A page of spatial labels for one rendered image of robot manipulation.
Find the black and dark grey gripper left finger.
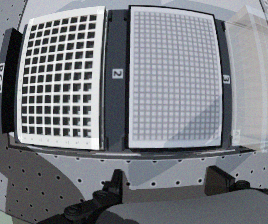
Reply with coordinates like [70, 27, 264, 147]
[36, 169, 123, 224]

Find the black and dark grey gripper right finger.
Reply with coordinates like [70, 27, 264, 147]
[204, 165, 268, 196]

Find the white well plate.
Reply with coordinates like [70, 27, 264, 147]
[17, 6, 109, 150]
[124, 5, 224, 151]

